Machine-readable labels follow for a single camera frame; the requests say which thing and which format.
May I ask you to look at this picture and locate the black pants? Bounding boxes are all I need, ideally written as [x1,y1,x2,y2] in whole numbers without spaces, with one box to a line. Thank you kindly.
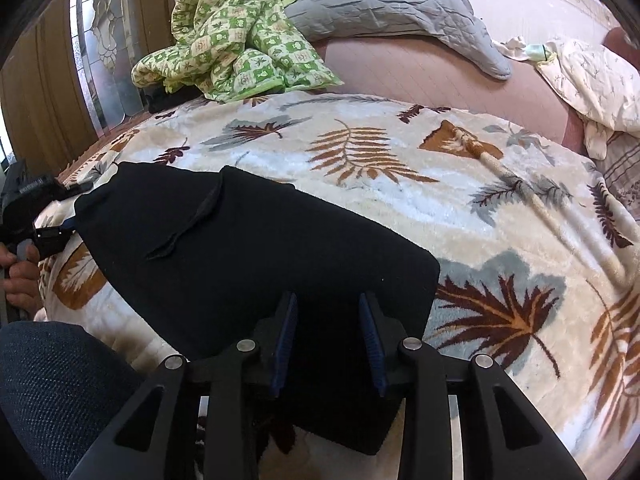
[75,162,440,455]

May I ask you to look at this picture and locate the person left hand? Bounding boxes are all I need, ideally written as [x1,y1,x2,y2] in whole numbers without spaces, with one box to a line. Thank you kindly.
[0,245,42,318]

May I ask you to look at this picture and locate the blue jeans leg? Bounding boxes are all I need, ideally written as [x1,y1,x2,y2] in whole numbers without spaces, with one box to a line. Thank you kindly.
[1,322,144,479]

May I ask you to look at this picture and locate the stained glass wardrobe door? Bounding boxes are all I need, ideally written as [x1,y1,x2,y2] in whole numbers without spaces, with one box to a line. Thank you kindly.
[1,0,174,174]

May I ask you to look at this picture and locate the leaf pattern fleece blanket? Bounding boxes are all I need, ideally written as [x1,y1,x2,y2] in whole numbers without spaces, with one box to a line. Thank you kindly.
[61,92,639,479]

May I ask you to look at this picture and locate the green patterned cloth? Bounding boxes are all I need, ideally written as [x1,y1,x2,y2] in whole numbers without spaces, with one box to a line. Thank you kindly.
[131,0,343,103]

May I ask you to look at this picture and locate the striped floral bedsheet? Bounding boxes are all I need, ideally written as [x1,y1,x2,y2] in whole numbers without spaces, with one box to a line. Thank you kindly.
[596,132,640,222]

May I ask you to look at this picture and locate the cream crumpled quilt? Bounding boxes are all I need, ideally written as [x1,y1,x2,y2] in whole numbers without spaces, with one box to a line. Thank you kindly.
[496,37,639,160]

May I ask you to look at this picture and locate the pink mattress sheet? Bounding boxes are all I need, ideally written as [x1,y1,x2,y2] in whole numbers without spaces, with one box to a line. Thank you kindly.
[314,38,586,155]

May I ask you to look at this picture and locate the small mint green item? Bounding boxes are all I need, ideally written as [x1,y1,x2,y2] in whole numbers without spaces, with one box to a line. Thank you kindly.
[523,44,553,63]

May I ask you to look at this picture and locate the grey quilted pillow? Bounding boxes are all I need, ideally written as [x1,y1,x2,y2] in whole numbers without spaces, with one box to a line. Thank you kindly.
[285,0,512,80]

